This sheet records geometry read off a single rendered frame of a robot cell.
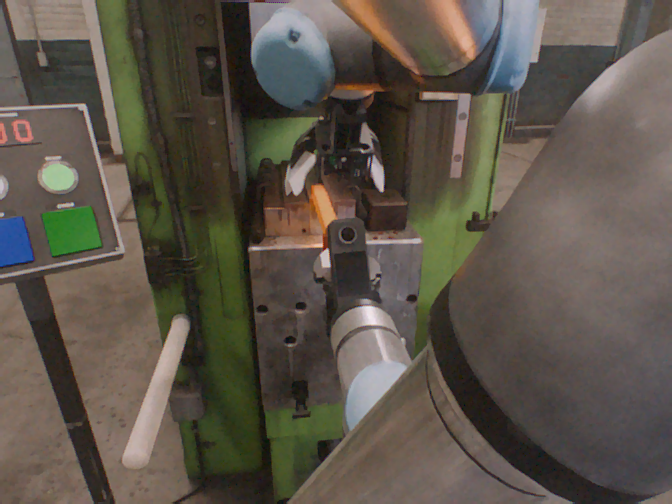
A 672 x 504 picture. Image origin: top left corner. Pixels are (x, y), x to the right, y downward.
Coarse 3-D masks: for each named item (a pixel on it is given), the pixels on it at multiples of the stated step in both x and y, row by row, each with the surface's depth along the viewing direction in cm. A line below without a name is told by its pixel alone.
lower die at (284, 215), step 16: (288, 160) 129; (304, 192) 99; (336, 192) 99; (272, 208) 92; (288, 208) 93; (304, 208) 93; (336, 208) 94; (352, 208) 94; (272, 224) 94; (288, 224) 94; (304, 224) 95; (320, 224) 95
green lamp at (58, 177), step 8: (48, 168) 72; (56, 168) 73; (64, 168) 73; (48, 176) 72; (56, 176) 73; (64, 176) 73; (72, 176) 74; (48, 184) 72; (56, 184) 72; (64, 184) 73
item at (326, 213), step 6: (312, 186) 97; (318, 186) 97; (312, 192) 96; (318, 192) 93; (324, 192) 93; (318, 198) 89; (324, 198) 89; (318, 204) 85; (324, 204) 85; (330, 204) 85; (318, 210) 85; (324, 210) 82; (330, 210) 82; (324, 216) 79; (330, 216) 79; (324, 222) 76; (324, 228) 74; (324, 234) 69; (324, 240) 68; (324, 246) 69
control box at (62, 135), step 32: (0, 128) 70; (32, 128) 72; (64, 128) 75; (0, 160) 70; (32, 160) 72; (64, 160) 74; (96, 160) 76; (32, 192) 71; (64, 192) 73; (96, 192) 75; (32, 224) 70; (64, 256) 72; (96, 256) 74
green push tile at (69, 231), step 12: (48, 216) 71; (60, 216) 72; (72, 216) 73; (84, 216) 73; (48, 228) 71; (60, 228) 71; (72, 228) 72; (84, 228) 73; (96, 228) 74; (48, 240) 70; (60, 240) 71; (72, 240) 72; (84, 240) 73; (96, 240) 74; (60, 252) 71; (72, 252) 72
